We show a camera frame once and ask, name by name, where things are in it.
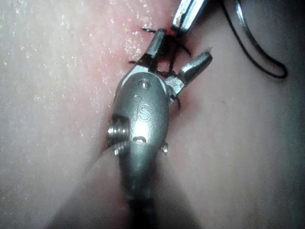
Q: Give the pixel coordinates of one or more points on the left arm needle driver jaw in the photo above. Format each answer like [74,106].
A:
[179,13]
[191,15]

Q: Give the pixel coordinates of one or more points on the right arm needle driver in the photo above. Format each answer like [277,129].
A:
[143,107]

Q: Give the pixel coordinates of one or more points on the right arm needle driver jaw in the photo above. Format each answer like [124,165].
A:
[193,66]
[155,45]

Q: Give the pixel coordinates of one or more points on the black stitching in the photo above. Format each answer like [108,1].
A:
[149,30]

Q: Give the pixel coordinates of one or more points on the curved steel needle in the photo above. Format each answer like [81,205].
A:
[241,14]

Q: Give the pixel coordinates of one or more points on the black thread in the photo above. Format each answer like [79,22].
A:
[274,75]

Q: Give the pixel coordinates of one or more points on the tissue pad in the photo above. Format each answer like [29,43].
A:
[59,95]

